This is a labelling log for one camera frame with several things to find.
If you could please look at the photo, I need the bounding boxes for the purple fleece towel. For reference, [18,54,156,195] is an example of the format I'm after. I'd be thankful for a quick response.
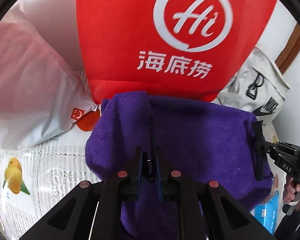
[84,90,274,240]

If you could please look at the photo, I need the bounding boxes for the blue tissue pack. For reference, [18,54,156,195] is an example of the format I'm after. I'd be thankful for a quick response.
[250,190,280,235]

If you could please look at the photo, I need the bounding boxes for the person's right hand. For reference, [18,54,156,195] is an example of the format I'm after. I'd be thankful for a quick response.
[282,175,300,212]

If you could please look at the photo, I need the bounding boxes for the beige Nike waist bag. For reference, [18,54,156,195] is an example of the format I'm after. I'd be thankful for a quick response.
[214,45,291,128]

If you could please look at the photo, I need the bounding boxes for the fruit print lace tablecloth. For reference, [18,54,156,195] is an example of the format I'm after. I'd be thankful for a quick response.
[0,69,281,240]

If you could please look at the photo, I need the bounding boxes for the red paper shopping bag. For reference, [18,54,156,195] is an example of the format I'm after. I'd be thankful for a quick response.
[76,0,277,103]

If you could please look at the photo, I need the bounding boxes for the white plastic Miniso bag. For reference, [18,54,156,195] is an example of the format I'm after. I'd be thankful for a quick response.
[0,5,96,150]

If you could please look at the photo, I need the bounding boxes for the wooden door frame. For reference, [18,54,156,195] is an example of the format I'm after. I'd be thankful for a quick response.
[275,23,300,74]

